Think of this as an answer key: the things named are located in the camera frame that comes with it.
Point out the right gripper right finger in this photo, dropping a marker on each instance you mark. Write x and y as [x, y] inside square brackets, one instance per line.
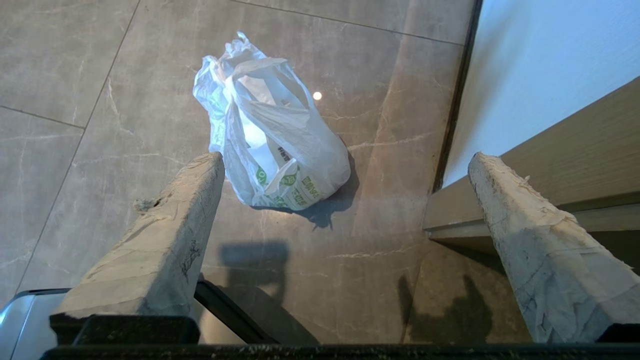
[550, 260]

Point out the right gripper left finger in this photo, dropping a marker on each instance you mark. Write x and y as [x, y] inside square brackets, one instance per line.
[155, 250]

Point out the white plastic trash bag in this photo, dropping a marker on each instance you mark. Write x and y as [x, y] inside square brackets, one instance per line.
[272, 130]

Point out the wooden bench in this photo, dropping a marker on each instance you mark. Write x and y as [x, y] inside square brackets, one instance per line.
[555, 165]

